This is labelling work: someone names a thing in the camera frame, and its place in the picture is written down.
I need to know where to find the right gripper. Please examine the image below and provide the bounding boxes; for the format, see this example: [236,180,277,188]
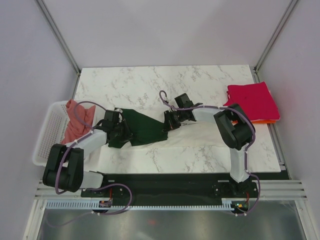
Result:
[162,109,186,134]

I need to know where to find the white green-sleeved Charlie Brown t-shirt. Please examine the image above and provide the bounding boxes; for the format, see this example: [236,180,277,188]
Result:
[108,108,227,150]

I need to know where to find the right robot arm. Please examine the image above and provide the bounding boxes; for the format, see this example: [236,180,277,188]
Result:
[159,90,256,197]

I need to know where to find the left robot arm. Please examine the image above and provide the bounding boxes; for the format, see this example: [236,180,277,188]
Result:
[42,110,133,195]

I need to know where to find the salmon pink t-shirt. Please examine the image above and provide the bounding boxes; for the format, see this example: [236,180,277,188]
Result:
[61,99,96,145]

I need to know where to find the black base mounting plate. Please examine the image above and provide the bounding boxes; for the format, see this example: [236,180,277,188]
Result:
[81,173,259,205]

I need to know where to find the white plastic basket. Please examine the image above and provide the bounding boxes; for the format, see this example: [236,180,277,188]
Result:
[32,100,103,171]

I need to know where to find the folded magenta t-shirt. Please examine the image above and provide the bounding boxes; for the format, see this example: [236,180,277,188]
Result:
[224,82,281,121]

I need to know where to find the folded orange t-shirt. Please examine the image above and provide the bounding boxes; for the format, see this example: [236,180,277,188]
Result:
[231,119,278,125]

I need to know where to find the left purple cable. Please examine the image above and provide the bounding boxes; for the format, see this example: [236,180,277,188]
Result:
[54,100,133,216]

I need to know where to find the purple cable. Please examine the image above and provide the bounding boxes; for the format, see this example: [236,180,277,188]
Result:
[158,89,262,218]
[54,100,133,216]

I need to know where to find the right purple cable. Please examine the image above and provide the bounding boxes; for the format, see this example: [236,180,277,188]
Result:
[158,89,262,218]

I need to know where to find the right aluminium frame post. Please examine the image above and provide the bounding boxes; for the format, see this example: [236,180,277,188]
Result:
[250,0,300,75]

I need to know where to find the aluminium frame post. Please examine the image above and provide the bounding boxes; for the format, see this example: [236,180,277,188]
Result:
[250,0,300,75]
[34,0,82,75]

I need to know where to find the white slotted cable duct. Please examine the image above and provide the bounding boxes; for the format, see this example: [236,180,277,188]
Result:
[45,199,234,211]

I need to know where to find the left aluminium frame post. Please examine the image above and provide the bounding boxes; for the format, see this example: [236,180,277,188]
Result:
[34,0,82,75]

